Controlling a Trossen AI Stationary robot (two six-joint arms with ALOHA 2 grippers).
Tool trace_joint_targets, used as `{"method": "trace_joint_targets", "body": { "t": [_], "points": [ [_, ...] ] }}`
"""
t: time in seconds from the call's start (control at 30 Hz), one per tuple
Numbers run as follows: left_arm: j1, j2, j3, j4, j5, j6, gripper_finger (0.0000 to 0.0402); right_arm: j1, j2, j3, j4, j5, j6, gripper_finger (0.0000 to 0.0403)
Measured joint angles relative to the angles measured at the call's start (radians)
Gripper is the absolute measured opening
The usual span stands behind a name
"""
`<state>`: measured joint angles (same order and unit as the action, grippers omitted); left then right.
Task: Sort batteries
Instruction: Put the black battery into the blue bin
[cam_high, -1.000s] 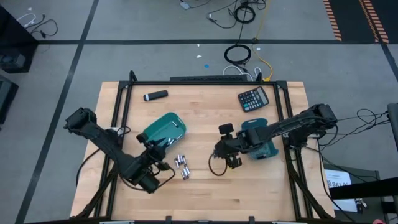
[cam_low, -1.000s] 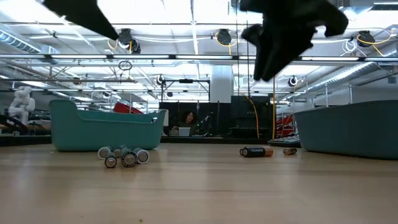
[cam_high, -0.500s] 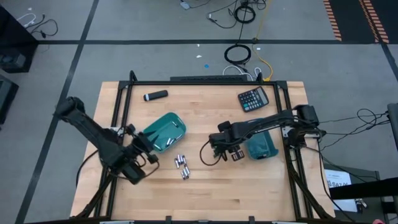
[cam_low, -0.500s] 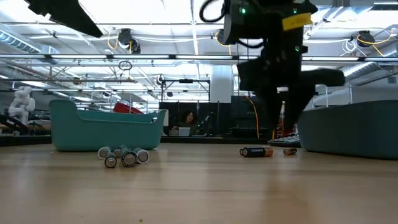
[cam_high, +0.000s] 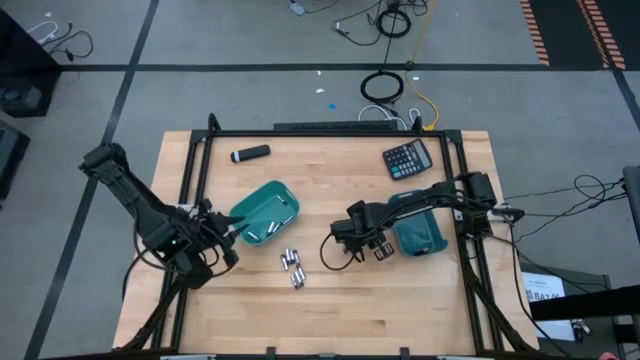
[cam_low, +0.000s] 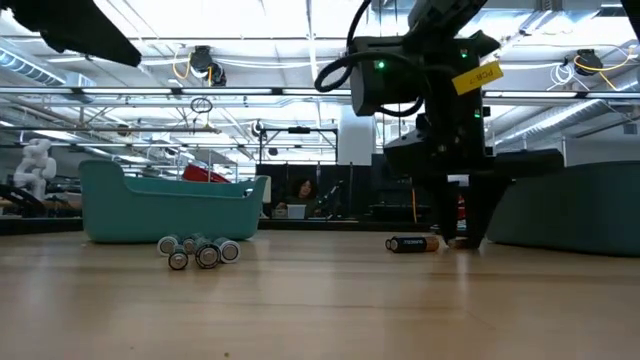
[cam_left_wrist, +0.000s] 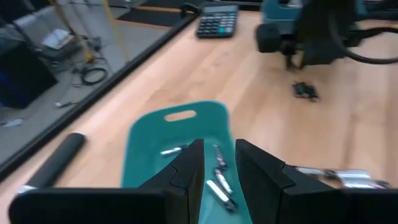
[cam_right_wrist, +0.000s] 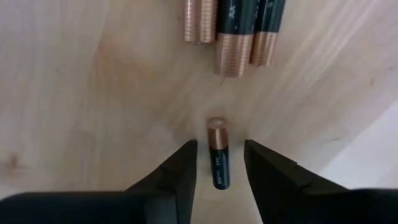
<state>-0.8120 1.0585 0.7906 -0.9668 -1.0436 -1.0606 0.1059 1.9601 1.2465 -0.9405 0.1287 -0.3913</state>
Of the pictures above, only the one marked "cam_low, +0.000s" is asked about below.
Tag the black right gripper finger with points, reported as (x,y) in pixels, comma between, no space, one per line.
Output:
(446,210)
(480,210)

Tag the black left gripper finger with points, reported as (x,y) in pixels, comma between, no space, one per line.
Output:
(75,25)

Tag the black copper battery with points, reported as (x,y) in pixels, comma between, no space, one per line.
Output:
(412,244)
(462,244)

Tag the yellow label tag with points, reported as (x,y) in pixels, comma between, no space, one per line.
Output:
(477,77)

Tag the teal plastic bin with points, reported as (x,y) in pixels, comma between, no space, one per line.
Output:
(165,215)
(575,215)

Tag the white column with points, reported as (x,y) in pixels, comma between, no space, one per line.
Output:
(355,140)

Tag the black partition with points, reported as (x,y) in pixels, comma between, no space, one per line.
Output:
(350,190)

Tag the person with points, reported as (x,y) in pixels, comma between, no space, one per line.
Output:
(302,192)

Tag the white humanoid robot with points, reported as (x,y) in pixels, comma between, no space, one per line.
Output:
(35,165)

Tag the white box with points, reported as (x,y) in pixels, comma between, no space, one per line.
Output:
(296,211)

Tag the red object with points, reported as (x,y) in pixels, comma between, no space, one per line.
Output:
(200,175)

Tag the silver ventilation duct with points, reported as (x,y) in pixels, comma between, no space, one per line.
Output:
(30,67)
(575,120)

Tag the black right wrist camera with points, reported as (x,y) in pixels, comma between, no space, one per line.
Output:
(385,75)

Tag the black metal table frame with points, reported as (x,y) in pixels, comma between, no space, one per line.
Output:
(325,225)

